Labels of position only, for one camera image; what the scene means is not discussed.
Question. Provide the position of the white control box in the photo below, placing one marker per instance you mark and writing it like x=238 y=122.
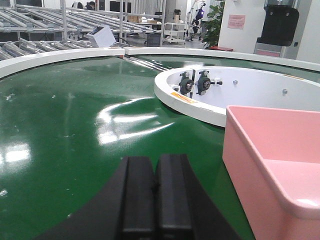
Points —
x=101 y=36

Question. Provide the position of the green bearing block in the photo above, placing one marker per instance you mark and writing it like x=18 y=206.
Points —
x=186 y=84
x=204 y=82

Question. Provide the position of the white wire cart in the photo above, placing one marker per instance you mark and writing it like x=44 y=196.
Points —
x=174 y=33

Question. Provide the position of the pink plastic bin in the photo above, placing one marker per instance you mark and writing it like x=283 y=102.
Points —
x=272 y=156

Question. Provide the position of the white outer conveyor rim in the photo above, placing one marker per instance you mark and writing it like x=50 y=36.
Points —
x=21 y=63

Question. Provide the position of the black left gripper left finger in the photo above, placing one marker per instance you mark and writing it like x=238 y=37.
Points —
x=122 y=210

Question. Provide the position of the green bearing block left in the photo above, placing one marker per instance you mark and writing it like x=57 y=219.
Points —
x=186 y=84

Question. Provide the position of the green bearing block right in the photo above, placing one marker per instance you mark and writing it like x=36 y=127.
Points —
x=204 y=82

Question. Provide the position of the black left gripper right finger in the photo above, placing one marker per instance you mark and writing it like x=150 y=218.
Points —
x=184 y=210

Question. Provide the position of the green potted plant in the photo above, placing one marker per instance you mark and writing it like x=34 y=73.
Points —
x=213 y=24

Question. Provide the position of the pink wall notice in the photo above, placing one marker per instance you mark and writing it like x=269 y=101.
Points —
x=236 y=21

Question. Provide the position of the black water dispenser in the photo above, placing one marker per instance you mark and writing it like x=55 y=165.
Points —
x=280 y=23

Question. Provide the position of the metal roller conveyor rack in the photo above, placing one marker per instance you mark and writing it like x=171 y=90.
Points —
x=27 y=29

